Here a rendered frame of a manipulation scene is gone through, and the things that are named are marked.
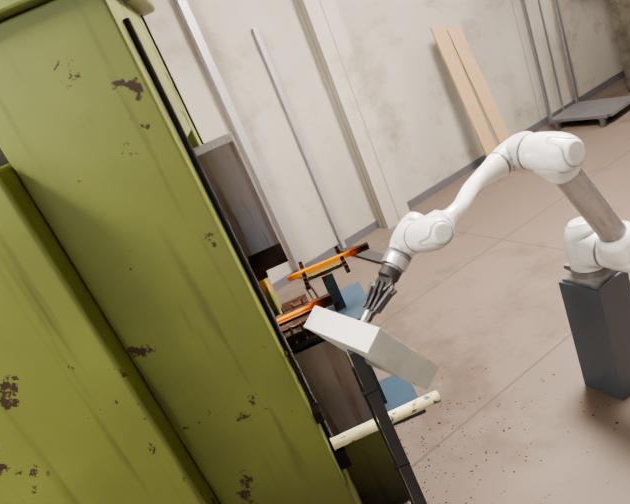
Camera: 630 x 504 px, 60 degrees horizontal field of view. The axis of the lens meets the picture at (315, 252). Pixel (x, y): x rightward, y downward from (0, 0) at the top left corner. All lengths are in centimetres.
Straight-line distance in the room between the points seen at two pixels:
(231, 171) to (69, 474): 110
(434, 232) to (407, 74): 428
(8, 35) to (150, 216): 58
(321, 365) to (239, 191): 78
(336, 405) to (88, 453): 96
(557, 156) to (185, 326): 134
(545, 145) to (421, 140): 399
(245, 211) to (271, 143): 316
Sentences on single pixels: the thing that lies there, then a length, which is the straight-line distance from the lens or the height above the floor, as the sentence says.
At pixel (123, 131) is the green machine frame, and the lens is 165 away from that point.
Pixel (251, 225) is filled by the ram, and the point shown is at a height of 147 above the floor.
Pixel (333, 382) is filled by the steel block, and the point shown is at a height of 73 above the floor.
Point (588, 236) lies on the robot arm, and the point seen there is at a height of 83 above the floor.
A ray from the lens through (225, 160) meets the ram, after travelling 191.
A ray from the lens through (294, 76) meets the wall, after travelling 523.
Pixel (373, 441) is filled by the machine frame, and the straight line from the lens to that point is 249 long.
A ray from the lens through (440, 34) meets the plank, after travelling 591.
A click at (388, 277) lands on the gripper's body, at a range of 187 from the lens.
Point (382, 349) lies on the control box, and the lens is 157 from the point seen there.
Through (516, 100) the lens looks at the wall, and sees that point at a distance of 690.
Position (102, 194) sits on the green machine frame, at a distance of 169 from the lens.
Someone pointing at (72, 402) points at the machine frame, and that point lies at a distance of 185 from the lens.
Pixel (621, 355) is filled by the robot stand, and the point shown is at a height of 23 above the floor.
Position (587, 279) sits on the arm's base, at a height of 63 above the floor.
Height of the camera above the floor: 197
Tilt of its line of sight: 20 degrees down
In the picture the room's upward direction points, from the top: 23 degrees counter-clockwise
